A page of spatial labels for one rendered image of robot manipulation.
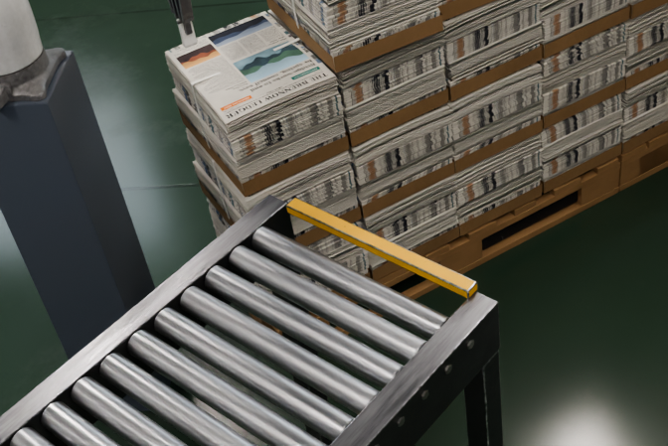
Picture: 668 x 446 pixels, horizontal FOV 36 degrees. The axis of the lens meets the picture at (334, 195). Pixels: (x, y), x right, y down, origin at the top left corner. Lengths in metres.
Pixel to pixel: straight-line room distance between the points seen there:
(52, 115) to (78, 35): 2.33
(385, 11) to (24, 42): 0.78
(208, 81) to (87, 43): 2.05
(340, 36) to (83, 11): 2.50
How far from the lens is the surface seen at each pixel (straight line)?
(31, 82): 2.21
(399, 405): 1.68
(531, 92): 2.77
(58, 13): 4.73
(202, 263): 1.98
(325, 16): 2.28
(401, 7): 2.36
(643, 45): 3.00
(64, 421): 1.81
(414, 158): 2.62
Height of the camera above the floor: 2.12
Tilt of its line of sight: 40 degrees down
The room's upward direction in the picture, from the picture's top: 10 degrees counter-clockwise
